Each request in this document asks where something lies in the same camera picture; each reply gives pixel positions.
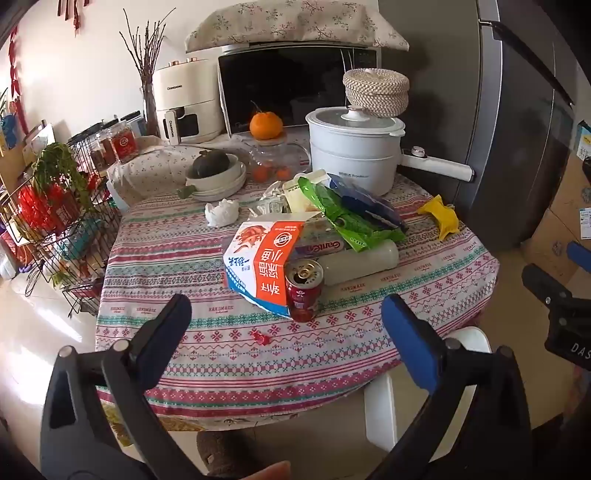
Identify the white crumpled wrapper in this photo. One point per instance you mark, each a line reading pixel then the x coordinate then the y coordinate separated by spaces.
pixel 273 201

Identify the green vegetables bunch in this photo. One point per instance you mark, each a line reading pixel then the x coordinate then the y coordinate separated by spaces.
pixel 56 166

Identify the green snack bag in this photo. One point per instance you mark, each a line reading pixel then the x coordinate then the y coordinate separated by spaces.
pixel 360 233

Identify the patterned knit tablecloth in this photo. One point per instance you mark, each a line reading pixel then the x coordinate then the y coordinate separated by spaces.
pixel 164 247

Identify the woven rope basket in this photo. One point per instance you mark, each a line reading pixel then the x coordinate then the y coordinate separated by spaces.
pixel 380 92

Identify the small red candy wrapper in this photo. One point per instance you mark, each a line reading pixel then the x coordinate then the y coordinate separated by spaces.
pixel 259 337

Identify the black microwave oven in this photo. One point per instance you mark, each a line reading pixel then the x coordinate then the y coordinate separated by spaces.
pixel 288 79

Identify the white plastic bottle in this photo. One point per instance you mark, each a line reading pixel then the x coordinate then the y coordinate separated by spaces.
pixel 348 265

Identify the dark grey refrigerator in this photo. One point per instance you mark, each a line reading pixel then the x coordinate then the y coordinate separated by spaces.
pixel 492 86

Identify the white air fryer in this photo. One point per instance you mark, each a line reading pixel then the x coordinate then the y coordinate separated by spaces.
pixel 187 101

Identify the orange tangerine on jar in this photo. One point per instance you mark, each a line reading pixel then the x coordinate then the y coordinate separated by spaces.
pixel 265 125

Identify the red drink can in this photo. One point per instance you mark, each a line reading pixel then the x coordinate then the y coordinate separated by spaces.
pixel 304 281

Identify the glass jar with tangerines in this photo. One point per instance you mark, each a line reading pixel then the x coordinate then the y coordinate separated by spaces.
pixel 276 159

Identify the vase with dry twigs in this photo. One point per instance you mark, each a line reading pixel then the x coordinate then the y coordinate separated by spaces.
pixel 144 47

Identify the floral under tablecloth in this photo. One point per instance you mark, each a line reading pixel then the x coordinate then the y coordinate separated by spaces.
pixel 175 423

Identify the black wire rack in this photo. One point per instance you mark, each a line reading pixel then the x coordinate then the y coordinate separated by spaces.
pixel 52 237

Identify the white electric cooking pot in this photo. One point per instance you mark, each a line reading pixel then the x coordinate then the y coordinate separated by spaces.
pixel 366 149

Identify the white dotted cloth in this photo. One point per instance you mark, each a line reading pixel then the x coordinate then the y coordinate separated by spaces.
pixel 160 169

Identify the cardboard box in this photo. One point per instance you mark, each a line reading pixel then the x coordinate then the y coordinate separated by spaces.
pixel 568 217

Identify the blue snack bag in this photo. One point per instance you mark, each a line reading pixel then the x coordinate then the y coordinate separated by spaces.
pixel 366 204

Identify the beige snack packet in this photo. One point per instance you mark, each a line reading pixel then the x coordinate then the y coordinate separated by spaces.
pixel 296 200

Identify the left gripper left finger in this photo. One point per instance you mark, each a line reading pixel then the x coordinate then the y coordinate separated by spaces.
pixel 76 441

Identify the yellow wrapper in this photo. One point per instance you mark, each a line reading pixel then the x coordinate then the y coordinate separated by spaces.
pixel 444 215

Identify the orange white milk carton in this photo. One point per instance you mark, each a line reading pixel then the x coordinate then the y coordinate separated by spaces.
pixel 255 258

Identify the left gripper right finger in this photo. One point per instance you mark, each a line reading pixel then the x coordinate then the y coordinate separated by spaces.
pixel 475 423

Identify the dark green squash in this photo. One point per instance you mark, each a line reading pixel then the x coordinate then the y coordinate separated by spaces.
pixel 208 163

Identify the floral cloth cover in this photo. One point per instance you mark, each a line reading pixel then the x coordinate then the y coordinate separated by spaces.
pixel 295 21

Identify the grey slipper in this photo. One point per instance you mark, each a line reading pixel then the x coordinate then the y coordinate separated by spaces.
pixel 227 454

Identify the stacked white bowls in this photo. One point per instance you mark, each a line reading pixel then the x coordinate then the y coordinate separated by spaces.
pixel 218 186

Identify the white trash bin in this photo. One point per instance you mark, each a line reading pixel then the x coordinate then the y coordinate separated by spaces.
pixel 393 400

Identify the crumpled white tissue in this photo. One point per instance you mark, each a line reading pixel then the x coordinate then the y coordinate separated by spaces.
pixel 222 214

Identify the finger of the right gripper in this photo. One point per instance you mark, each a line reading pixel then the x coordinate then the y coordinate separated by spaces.
pixel 580 255
pixel 543 286

